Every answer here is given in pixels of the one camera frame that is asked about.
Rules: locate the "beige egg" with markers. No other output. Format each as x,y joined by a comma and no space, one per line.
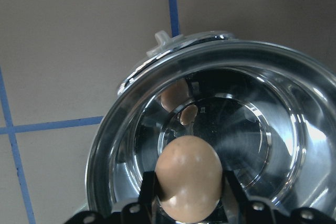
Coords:
189,173

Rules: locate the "brown grid table mat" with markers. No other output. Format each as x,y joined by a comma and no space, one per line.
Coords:
62,60

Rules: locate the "white electric cooking pot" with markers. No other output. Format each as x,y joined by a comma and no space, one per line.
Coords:
267,110

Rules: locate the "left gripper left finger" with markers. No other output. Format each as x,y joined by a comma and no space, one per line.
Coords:
135,212

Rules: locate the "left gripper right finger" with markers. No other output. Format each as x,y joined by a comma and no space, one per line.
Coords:
239,208

